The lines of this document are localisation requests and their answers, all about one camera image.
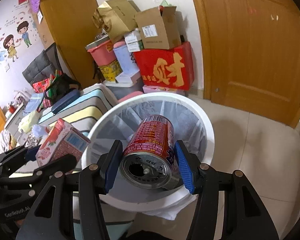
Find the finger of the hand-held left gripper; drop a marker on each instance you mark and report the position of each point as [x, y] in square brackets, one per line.
[62, 165]
[31, 153]

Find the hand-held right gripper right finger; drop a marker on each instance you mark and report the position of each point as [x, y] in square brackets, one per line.
[185, 170]

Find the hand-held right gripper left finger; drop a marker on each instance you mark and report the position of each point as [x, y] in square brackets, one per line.
[112, 167]

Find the red strawberry milk carton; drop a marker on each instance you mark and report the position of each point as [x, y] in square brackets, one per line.
[62, 140]

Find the white plastic bin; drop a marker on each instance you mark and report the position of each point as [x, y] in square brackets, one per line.
[205, 130]

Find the translucent white bin liner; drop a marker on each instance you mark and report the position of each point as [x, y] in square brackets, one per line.
[165, 211]

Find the red drink can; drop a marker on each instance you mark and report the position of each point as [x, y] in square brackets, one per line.
[150, 140]

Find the white foam net sleeve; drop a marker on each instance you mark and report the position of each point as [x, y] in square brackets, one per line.
[40, 130]

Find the yellow-green tissue pack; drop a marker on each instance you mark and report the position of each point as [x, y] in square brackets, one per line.
[30, 121]

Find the grey nightstand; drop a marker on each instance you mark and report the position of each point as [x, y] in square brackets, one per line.
[13, 118]

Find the red cup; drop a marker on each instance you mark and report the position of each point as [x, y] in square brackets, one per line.
[11, 108]

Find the folded blue cloth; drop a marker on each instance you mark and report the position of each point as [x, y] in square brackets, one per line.
[33, 103]

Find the dark blue glasses case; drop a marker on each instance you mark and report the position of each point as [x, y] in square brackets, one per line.
[65, 101]

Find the red patterned bag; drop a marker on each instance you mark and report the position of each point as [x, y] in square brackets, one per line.
[41, 85]

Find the striped tablecloth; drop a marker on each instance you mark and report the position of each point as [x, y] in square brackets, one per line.
[90, 100]

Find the black bag plaid trim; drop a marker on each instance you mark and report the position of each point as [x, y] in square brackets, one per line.
[61, 86]

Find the grey storage box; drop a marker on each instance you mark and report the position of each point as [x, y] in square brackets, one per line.
[125, 90]

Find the flat pink box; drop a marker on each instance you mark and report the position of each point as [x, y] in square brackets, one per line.
[162, 90]

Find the flat white box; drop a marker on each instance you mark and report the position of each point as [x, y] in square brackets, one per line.
[127, 77]

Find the yellow printed box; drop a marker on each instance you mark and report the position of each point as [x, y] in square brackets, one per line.
[111, 71]

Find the red gift box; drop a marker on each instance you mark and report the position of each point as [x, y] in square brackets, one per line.
[165, 67]

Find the lilac plastic bin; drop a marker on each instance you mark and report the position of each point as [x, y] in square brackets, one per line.
[125, 60]

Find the pink plastic bucket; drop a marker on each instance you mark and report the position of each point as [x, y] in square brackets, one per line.
[102, 55]

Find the small white green box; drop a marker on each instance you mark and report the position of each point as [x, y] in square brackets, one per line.
[135, 46]

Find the wooden door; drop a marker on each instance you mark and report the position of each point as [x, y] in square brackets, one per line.
[252, 55]

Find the wooden wardrobe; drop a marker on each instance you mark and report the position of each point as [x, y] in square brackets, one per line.
[67, 25]

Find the open cardboard box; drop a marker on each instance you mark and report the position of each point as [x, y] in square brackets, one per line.
[157, 30]

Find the brown paper bag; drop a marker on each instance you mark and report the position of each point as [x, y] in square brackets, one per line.
[117, 17]

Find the white wall switch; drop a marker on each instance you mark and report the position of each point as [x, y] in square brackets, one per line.
[7, 68]

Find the cartoon couple wall sticker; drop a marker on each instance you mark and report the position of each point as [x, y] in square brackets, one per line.
[13, 42]

